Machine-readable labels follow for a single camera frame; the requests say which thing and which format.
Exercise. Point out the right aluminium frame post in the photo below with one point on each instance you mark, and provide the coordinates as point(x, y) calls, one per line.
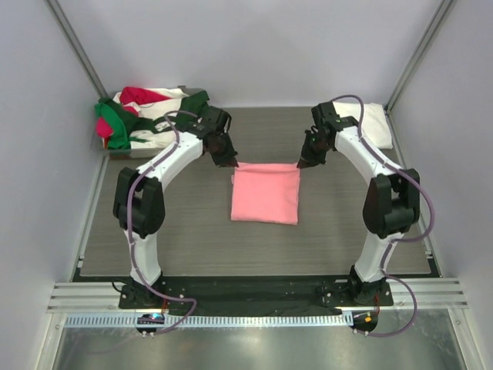
point(430, 33)

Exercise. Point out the slotted cable duct strip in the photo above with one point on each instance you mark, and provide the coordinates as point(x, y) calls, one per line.
point(151, 320)

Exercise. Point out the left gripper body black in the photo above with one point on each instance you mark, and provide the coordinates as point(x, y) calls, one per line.
point(220, 144)

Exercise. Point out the pink t shirt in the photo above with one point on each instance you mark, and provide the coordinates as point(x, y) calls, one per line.
point(266, 193)

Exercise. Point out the red t shirt in bin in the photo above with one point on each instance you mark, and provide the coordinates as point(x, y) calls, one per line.
point(131, 119)

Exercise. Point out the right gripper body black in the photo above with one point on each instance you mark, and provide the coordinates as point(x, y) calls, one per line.
point(316, 143)

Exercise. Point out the white t shirt in bin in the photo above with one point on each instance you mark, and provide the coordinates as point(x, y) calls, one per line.
point(153, 104)

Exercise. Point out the aluminium frame post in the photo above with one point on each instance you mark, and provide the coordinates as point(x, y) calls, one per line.
point(430, 33)
point(76, 46)

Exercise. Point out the bright green t shirt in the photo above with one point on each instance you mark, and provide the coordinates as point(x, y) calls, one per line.
point(111, 125)

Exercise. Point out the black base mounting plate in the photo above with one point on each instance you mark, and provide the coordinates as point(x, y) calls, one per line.
point(251, 296)

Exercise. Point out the clear plastic bin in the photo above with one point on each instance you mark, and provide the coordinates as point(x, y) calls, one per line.
point(145, 152)

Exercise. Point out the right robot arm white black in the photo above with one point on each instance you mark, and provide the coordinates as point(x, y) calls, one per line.
point(392, 202)

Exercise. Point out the dark green t shirt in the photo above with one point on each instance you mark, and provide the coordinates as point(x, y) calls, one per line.
point(136, 122)

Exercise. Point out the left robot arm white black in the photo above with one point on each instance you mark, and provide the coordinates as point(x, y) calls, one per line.
point(139, 203)

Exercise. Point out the folded white t shirt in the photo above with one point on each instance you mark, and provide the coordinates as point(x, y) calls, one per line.
point(374, 124)

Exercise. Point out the left aluminium frame post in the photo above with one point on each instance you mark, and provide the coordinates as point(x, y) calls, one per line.
point(76, 46)

